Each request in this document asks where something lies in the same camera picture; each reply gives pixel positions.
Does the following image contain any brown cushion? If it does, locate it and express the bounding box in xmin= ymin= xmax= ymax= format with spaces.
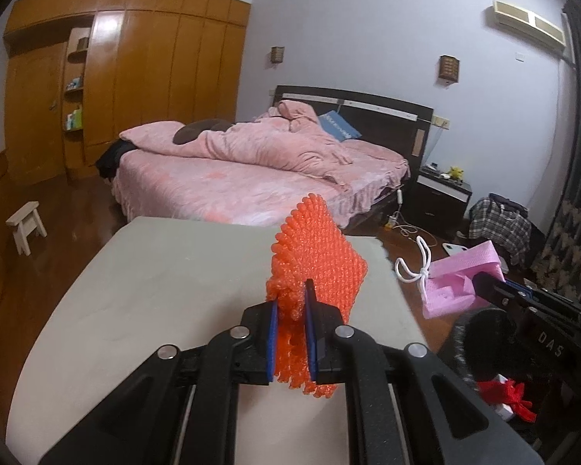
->
xmin=173 ymin=119 xmax=233 ymax=146

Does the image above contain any white cord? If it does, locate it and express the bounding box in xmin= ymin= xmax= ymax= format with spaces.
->
xmin=394 ymin=235 xmax=434 ymax=296

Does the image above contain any plaid clothes pile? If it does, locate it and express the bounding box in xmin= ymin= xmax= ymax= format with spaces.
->
xmin=467 ymin=194 xmax=533 ymax=262

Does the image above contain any pink duvet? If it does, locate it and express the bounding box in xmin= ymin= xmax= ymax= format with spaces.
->
xmin=120 ymin=99 xmax=410 ymax=189

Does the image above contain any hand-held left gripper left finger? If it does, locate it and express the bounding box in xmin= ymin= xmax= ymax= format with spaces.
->
xmin=39 ymin=298 xmax=279 ymax=465

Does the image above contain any orange foam net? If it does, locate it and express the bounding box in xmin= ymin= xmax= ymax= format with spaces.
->
xmin=264 ymin=194 xmax=370 ymax=398

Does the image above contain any dark wooden bed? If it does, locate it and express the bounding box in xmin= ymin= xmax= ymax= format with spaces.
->
xmin=97 ymin=84 xmax=434 ymax=233

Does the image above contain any wooden wardrobe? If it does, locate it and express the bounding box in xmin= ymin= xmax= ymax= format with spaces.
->
xmin=2 ymin=0 xmax=253 ymax=185

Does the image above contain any black clothing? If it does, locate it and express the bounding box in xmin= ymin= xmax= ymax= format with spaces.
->
xmin=97 ymin=138 xmax=136 ymax=180

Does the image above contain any white floor cable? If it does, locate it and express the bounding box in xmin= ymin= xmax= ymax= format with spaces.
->
xmin=392 ymin=213 xmax=439 ymax=248

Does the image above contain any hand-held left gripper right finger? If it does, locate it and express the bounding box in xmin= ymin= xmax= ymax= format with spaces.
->
xmin=303 ymin=278 xmax=543 ymax=465

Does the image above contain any white wooden stool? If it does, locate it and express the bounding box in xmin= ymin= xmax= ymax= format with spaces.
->
xmin=5 ymin=201 xmax=48 ymax=257

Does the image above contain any dark nightstand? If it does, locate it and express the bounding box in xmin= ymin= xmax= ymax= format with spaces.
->
xmin=409 ymin=165 xmax=473 ymax=236

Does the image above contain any red fabric strip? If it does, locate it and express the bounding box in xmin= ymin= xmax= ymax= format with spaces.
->
xmin=478 ymin=380 xmax=538 ymax=422

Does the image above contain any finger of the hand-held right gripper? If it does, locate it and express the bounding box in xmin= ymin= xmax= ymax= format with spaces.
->
xmin=506 ymin=278 xmax=581 ymax=318
xmin=472 ymin=271 xmax=528 ymax=320

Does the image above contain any pink drawstring bag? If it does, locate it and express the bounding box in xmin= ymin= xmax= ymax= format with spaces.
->
xmin=421 ymin=241 xmax=507 ymax=320

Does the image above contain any wall air conditioner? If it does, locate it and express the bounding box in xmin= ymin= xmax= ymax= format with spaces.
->
xmin=486 ymin=0 xmax=568 ymax=54

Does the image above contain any blue pillow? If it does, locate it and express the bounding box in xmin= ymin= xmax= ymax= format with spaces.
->
xmin=318 ymin=110 xmax=361 ymax=142

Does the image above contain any white cardboard box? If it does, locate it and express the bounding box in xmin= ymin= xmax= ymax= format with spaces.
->
xmin=489 ymin=373 xmax=519 ymax=420

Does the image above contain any black round bin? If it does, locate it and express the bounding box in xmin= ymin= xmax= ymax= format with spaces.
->
xmin=436 ymin=307 xmax=581 ymax=465

